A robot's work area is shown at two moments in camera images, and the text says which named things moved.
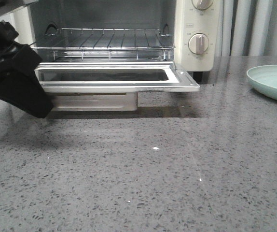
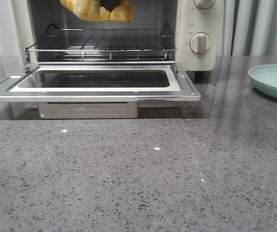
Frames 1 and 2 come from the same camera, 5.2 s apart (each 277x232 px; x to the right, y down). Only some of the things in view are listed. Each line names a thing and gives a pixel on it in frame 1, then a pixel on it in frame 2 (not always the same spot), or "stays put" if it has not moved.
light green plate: x=266 y=79 stays put
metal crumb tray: x=94 y=101 → x=88 y=110
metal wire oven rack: x=107 y=44 stays put
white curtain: x=257 y=27 stays put
